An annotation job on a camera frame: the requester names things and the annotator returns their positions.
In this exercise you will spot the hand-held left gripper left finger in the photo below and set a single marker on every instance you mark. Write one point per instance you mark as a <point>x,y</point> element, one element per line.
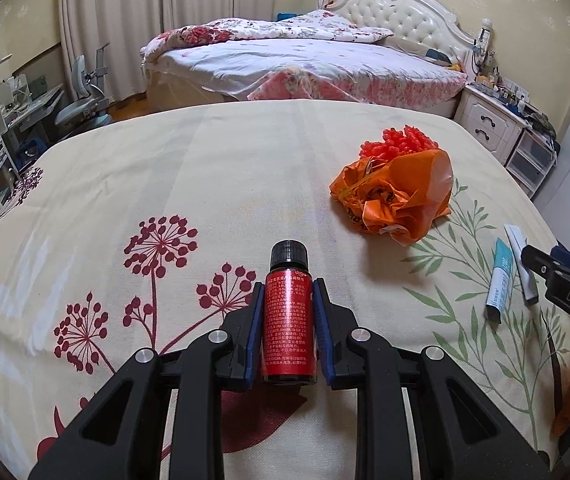
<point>252,340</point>

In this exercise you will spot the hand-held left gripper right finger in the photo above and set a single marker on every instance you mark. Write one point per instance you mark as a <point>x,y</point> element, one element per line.
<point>322,340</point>

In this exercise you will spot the red label glass bottle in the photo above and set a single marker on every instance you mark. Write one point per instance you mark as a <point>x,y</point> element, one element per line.
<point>289,320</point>

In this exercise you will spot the blue and white tube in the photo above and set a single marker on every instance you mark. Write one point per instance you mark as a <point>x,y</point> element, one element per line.
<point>499,285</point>

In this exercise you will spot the orange plastic bag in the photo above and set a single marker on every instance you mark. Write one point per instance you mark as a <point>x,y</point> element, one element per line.
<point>395,195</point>

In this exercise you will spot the red foam fruit net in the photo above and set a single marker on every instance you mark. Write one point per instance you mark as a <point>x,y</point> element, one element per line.
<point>397,142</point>

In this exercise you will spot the clear plastic drawer unit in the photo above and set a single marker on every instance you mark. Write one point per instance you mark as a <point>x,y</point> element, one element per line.
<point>532,160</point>

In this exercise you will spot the white nightstand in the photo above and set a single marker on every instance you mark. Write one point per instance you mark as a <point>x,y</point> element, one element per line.
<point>487,117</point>

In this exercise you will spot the nightstand clutter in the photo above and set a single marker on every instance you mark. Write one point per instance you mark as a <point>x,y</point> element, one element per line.
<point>500,87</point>

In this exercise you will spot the pillow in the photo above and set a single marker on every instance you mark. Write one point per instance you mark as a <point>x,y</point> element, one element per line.
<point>430,50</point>

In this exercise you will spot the white upholstered bed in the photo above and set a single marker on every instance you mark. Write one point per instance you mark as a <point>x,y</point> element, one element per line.
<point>315,70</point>

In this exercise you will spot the grey desk chair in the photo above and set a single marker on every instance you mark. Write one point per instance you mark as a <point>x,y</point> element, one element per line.
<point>85,100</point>

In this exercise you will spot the floral quilt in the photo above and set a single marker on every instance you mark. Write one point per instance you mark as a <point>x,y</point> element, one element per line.
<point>265,30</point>

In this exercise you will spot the study desk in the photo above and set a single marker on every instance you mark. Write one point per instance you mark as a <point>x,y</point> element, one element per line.
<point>30,110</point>

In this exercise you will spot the beige curtains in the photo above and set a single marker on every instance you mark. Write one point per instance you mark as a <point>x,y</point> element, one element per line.
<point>155,25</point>

